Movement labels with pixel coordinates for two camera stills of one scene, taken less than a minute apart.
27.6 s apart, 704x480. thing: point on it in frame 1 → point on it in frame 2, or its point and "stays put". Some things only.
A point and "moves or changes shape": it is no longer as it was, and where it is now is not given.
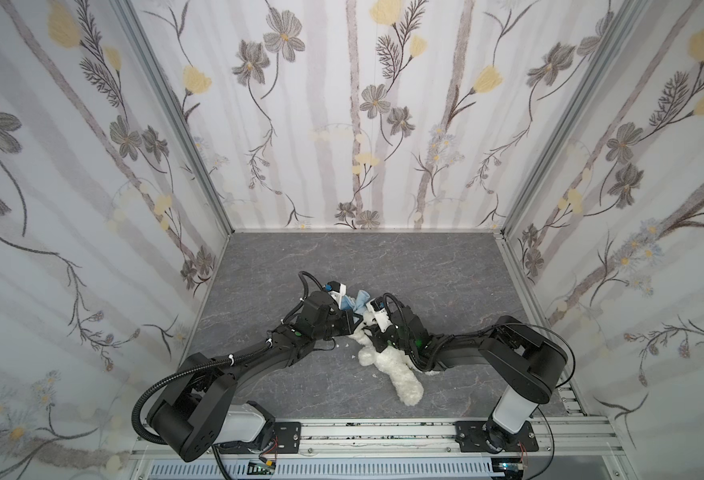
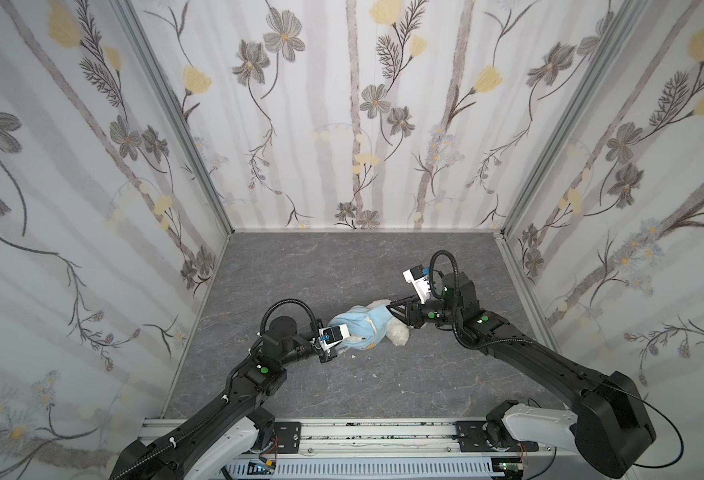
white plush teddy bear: (392, 364) moves or changes shape
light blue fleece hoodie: (358, 303) → (367, 325)
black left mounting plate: (289, 437) stays put
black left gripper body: (340, 321) → (320, 349)
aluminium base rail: (561, 439) stays put
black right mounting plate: (470, 438) stays put
